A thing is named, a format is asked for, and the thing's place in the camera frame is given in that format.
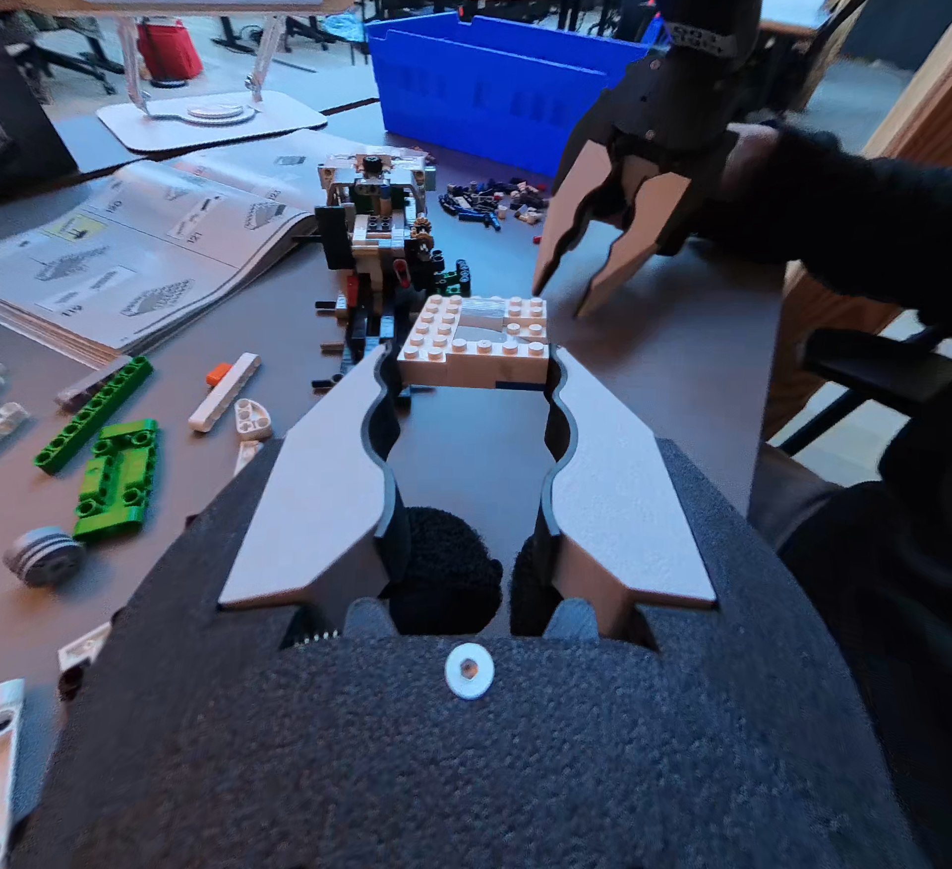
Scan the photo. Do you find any white toy brick panel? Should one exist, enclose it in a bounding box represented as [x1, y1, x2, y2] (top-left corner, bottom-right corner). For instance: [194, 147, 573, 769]
[0, 679, 28, 844]

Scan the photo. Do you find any red bucket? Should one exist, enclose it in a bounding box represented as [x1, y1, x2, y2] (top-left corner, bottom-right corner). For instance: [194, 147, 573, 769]
[137, 17, 204, 83]

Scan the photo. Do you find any green holed toy beam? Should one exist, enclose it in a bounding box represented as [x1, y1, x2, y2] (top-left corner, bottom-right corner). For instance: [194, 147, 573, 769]
[33, 355, 155, 476]

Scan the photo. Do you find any person's right forearm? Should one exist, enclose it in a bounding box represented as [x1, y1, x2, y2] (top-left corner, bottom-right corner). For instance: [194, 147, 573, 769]
[695, 125, 952, 331]

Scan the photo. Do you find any person's right hand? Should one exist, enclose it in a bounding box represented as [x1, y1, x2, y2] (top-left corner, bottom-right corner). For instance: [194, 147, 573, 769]
[723, 123, 783, 204]

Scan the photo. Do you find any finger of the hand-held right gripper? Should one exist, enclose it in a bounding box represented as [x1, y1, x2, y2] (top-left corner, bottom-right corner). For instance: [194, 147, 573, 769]
[531, 139, 624, 299]
[575, 170, 696, 320]

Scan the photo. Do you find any grey toy brick plate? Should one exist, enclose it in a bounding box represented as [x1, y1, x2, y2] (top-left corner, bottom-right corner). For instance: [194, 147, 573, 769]
[56, 356, 133, 410]

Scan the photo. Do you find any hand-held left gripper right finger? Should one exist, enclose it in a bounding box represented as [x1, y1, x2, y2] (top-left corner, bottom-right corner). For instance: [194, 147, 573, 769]
[535, 347, 718, 638]

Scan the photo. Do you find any blue plastic bin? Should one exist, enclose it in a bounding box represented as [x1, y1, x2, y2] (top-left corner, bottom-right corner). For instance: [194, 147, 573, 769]
[364, 10, 665, 178]

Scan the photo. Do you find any green toy brick plate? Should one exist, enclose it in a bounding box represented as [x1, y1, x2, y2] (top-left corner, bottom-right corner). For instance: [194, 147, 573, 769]
[73, 418, 160, 543]

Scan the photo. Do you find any building instruction booklet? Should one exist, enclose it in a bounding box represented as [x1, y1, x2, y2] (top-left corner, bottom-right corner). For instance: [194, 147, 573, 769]
[0, 129, 389, 369]

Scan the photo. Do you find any white curved toy panel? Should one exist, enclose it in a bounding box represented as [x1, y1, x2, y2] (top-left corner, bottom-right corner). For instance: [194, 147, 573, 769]
[234, 398, 275, 442]

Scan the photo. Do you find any pile of small toy pieces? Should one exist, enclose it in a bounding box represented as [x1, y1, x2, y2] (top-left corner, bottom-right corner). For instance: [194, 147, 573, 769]
[437, 177, 553, 231]

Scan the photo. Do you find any toy truck chassis model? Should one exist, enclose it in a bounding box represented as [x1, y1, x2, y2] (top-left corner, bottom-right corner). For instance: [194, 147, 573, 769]
[312, 149, 475, 410]

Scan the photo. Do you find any grey toy wheel hub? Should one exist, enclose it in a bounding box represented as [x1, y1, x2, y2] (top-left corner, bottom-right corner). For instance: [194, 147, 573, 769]
[3, 526, 87, 588]

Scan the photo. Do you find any white toy brick plate assembly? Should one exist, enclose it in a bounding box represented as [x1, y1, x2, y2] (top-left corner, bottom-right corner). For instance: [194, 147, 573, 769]
[396, 294, 552, 391]

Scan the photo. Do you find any wooden document stand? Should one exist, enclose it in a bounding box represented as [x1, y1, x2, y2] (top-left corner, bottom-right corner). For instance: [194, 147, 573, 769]
[0, 0, 361, 156]

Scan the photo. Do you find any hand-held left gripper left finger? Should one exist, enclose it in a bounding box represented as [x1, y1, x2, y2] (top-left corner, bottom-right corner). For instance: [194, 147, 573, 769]
[217, 341, 404, 617]

